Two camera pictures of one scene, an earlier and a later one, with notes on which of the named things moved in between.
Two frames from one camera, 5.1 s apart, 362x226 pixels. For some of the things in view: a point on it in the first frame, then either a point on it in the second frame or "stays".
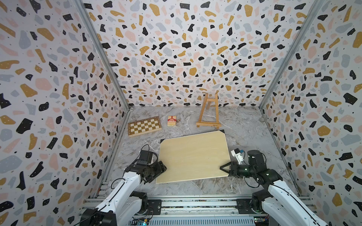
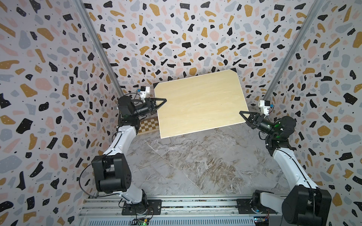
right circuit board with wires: (261, 221) stays
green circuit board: (141, 221) stays
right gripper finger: (221, 167) to (251, 116)
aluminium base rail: (201, 210) stays
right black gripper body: (241, 171) to (261, 125)
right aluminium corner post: (313, 11) stays
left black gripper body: (155, 170) to (145, 110)
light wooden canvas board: (194, 157) to (200, 104)
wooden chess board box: (143, 126) stays
